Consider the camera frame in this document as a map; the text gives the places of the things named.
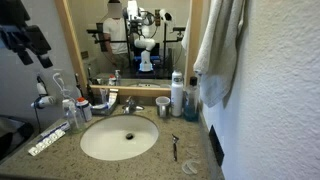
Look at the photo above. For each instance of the tall white spray can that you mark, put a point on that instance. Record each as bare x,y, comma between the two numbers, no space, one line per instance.
177,96

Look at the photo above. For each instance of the white toothpaste box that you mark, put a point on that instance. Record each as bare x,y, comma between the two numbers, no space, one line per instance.
113,97

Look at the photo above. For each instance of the toiletry tray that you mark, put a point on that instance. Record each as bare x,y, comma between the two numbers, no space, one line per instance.
101,108

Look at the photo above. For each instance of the beige hanging towel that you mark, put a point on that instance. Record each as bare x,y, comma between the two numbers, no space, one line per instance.
216,50

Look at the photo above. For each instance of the dark glass bottle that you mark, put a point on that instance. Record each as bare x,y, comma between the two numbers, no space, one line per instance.
90,95

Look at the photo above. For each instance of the dark bag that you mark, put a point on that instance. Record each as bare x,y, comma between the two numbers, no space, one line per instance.
13,136

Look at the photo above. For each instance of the clear pump bottle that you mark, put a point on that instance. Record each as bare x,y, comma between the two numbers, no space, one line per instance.
76,120

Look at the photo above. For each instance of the white oval sink basin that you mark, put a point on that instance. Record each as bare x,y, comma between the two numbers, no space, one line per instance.
113,140

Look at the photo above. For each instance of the white wall plug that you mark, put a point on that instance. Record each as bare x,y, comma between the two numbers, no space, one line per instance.
41,87

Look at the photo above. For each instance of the black wall plate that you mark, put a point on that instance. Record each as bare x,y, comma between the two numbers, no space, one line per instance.
216,146

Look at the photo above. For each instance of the blue pill blister pack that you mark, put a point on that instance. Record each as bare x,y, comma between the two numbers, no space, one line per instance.
50,137

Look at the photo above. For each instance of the orange capped shaving can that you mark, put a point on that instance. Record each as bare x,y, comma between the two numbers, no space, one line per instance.
84,110

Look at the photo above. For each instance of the electric toothbrush black head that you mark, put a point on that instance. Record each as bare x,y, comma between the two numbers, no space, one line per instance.
78,85

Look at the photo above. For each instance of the grey mug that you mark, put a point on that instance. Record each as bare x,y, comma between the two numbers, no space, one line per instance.
162,107

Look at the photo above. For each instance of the clear dental retainer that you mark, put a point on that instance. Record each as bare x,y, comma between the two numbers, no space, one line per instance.
190,166

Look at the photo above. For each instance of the chrome faucet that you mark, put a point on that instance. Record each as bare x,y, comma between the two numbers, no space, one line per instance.
130,106

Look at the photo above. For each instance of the white blue charger plug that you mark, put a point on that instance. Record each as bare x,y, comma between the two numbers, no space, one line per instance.
44,101

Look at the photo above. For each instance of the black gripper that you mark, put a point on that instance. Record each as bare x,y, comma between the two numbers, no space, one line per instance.
23,35

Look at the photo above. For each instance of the wood framed mirror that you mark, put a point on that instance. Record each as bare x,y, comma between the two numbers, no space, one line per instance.
100,60

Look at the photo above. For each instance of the blue mouthwash bottle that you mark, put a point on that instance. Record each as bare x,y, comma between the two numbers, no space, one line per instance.
191,106

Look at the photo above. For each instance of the silver pill blister pack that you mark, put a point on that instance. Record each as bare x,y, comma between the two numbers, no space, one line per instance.
41,146
56,127

